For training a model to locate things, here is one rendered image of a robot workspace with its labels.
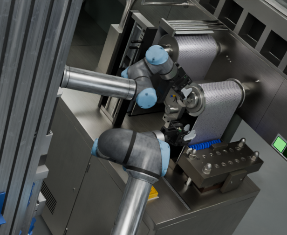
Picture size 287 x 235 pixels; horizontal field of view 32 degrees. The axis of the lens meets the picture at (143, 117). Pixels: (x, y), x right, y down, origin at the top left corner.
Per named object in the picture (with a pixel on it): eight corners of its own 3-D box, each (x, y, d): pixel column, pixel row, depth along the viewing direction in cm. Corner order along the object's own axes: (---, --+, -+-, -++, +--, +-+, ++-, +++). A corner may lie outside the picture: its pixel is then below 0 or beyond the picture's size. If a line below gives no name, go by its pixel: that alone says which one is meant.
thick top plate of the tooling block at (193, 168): (177, 163, 223) (182, 153, 220) (236, 148, 247) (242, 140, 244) (199, 188, 214) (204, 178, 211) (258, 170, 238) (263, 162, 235)
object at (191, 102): (191, 112, 214) (181, 100, 218) (194, 111, 216) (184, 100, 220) (198, 98, 210) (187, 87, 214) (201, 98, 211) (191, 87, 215)
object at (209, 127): (183, 147, 225) (198, 115, 215) (218, 139, 240) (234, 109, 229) (183, 148, 225) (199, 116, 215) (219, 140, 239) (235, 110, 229)
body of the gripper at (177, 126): (190, 131, 212) (169, 135, 204) (183, 146, 216) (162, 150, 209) (180, 120, 216) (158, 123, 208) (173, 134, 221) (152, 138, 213)
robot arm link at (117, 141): (92, 151, 162) (88, 159, 210) (124, 162, 163) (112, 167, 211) (103, 118, 164) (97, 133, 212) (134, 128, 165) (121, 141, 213)
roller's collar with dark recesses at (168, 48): (151, 53, 225) (156, 41, 222) (161, 53, 229) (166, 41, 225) (159, 61, 222) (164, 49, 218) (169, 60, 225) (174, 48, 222)
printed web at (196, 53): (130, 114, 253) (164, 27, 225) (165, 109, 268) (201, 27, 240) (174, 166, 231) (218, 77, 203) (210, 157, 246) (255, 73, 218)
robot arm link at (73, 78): (25, 62, 157) (163, 91, 176) (23, 44, 165) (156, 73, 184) (17, 92, 163) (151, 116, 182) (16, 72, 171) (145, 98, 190)
